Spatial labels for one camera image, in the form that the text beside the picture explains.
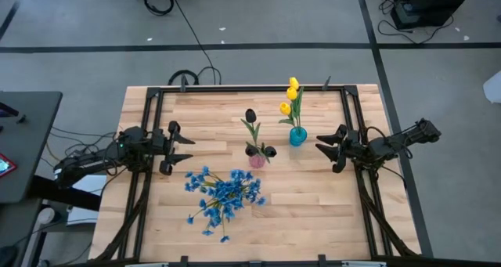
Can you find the white paper stack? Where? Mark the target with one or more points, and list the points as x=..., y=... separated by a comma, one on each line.
x=92, y=181

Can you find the pink ribbed glass vase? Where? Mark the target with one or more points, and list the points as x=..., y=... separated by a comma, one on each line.
x=257, y=162

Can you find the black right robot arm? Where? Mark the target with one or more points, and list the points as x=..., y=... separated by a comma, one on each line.
x=391, y=145

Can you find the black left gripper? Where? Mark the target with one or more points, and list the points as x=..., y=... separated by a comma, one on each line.
x=162, y=143

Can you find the black aluminium table frame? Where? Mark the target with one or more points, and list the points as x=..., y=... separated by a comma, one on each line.
x=250, y=89

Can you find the white sheet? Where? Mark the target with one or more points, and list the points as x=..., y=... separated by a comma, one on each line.
x=494, y=89

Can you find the black artificial tulip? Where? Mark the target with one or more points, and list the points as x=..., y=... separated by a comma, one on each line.
x=270, y=152
x=250, y=150
x=250, y=115

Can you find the black table-level camera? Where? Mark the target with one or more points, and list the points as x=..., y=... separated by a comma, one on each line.
x=254, y=264

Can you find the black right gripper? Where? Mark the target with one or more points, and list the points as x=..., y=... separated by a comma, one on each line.
x=350, y=145

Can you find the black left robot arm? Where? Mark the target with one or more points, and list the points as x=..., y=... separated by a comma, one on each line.
x=90, y=163

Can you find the yellow artificial tulip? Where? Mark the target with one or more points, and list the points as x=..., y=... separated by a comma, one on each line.
x=293, y=83
x=291, y=93
x=285, y=108

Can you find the black computer tower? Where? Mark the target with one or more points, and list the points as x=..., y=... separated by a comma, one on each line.
x=430, y=4

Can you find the teal glass vase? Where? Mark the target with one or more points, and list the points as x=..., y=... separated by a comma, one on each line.
x=297, y=137

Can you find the red-edged screen device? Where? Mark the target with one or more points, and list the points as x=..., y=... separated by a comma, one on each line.
x=6, y=166

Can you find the white round object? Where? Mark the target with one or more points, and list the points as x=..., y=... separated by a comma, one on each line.
x=46, y=216

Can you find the black desk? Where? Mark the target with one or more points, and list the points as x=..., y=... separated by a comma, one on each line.
x=27, y=149

